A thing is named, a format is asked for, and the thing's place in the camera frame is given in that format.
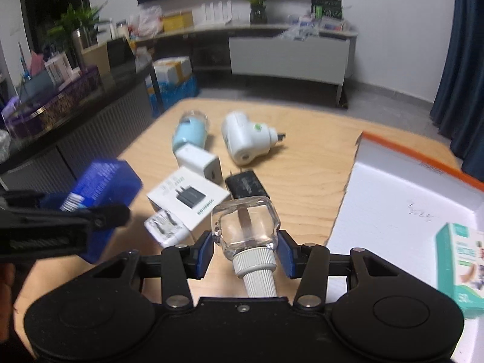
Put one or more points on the blue rectangular box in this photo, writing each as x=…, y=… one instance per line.
x=106, y=181

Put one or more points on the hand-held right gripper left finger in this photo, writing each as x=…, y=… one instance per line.
x=203, y=257

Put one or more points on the black wall charger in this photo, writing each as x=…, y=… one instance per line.
x=245, y=185

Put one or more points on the leafy green plant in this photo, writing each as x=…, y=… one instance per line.
x=75, y=20

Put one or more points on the blue plastic bag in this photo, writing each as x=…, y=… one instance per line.
x=177, y=92

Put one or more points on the beige container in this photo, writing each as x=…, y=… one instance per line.
x=96, y=58

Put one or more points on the dark blue curtain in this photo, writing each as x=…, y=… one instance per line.
x=465, y=83

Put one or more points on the metal tumbler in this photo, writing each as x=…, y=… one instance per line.
x=81, y=43

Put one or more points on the cardboard carton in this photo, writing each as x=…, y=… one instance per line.
x=172, y=69

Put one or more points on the yellow box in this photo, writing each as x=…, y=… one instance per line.
x=177, y=20

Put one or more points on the white charger package box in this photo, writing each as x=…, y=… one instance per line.
x=189, y=196

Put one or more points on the white round plug adapter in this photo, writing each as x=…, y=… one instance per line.
x=166, y=228

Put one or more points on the white plug-in vaporizer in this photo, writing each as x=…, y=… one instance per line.
x=238, y=136

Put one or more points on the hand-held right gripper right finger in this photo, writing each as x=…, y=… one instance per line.
x=286, y=257

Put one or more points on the black ribbed side cabinet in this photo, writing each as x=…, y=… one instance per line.
x=94, y=121

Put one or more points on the teal green carton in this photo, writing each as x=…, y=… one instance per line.
x=453, y=264

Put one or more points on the white router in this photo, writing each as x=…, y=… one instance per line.
x=211, y=13

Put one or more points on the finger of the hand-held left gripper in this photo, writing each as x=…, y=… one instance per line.
x=109, y=215
x=22, y=198

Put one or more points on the white television cabinet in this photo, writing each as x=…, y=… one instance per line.
x=287, y=56

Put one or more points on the light blue jar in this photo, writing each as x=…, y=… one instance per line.
x=189, y=132

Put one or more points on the clear liquid bottle white cap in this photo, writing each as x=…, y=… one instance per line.
x=245, y=223

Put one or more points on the white cardboard tray orange rim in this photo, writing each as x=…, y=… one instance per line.
x=378, y=204

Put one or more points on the black and green box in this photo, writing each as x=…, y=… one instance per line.
x=326, y=7

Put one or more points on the white wall charger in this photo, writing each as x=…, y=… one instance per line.
x=194, y=158

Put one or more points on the purple patterned basket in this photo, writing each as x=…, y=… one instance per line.
x=56, y=102

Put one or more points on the pile of clear packets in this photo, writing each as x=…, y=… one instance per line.
x=300, y=32

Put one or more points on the white plastic bag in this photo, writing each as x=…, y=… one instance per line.
x=145, y=20

